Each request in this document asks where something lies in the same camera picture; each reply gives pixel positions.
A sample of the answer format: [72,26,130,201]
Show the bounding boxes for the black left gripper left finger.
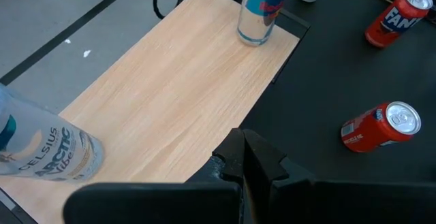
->
[63,127,246,224]

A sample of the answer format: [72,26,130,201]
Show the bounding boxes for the wooden shelf black frame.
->
[0,0,311,224]

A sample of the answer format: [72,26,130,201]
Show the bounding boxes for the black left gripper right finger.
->
[245,130,436,224]

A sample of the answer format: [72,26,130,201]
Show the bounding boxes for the red Fanta soda can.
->
[340,101,422,153]
[364,0,434,50]

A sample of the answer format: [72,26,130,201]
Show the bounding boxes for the blue silver Red Bull can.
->
[237,0,294,47]

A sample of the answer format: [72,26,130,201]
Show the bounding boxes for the white Celsius Arctic Vibe can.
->
[0,82,105,184]

